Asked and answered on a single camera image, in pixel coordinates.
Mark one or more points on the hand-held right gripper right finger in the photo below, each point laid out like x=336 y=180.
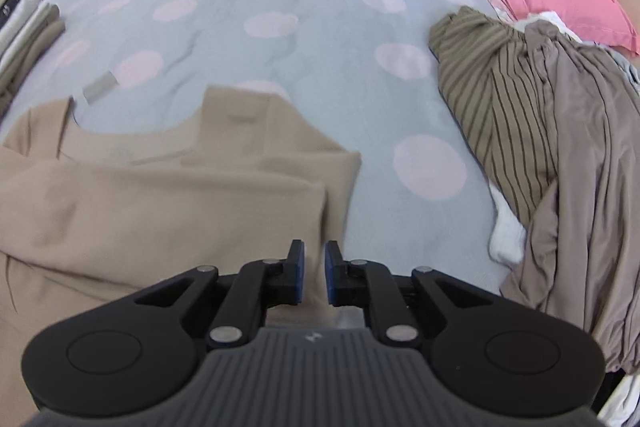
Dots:
x=331 y=272

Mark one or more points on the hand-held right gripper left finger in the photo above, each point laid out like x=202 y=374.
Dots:
x=298 y=272

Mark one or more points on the beige sweater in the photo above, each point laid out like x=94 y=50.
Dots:
x=150 y=217

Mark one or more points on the stack of folded clothes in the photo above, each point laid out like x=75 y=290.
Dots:
x=35 y=42

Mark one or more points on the olive striped garment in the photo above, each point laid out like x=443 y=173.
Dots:
x=495 y=107

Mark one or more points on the grey fabric patch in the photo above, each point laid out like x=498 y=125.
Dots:
x=100 y=88

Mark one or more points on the taupe garment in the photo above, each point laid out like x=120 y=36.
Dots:
x=590 y=182

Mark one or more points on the light blue garment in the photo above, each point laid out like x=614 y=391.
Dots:
x=627 y=67

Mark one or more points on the white folded garment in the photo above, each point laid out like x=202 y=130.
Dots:
x=25 y=12

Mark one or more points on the dark floral folded garment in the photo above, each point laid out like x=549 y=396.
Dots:
x=5 y=8

